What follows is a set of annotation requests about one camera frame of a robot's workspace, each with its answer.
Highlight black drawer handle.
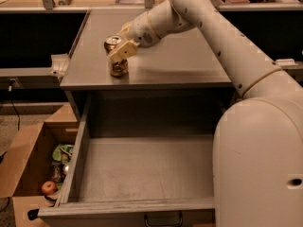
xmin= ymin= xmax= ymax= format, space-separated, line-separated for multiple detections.
xmin=144 ymin=212 xmax=184 ymax=227

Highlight orange soda can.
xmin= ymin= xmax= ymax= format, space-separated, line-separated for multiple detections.
xmin=104 ymin=35 xmax=128 ymax=78

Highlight white power strip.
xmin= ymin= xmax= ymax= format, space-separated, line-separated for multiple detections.
xmin=276 ymin=59 xmax=298 ymax=69

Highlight red apple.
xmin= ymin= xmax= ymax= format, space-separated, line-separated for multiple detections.
xmin=41 ymin=181 xmax=57 ymax=195

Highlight open grey top drawer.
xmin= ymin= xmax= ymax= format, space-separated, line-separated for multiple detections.
xmin=37 ymin=92 xmax=219 ymax=227

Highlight green snack bag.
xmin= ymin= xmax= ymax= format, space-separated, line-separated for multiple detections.
xmin=52 ymin=144 xmax=74 ymax=165

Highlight black power cable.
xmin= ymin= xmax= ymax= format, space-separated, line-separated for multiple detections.
xmin=7 ymin=79 xmax=22 ymax=131

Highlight grey metal cabinet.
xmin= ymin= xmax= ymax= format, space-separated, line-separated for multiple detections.
xmin=59 ymin=7 xmax=236 ymax=137

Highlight white plastic bracket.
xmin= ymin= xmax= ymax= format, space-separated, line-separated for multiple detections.
xmin=48 ymin=53 xmax=70 ymax=78

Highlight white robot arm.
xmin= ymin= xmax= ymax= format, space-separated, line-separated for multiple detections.
xmin=108 ymin=0 xmax=303 ymax=227

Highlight brown cardboard box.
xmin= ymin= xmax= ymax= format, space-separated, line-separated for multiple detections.
xmin=0 ymin=104 xmax=79 ymax=227

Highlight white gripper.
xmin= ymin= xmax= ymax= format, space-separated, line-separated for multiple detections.
xmin=108 ymin=12 xmax=160 ymax=63

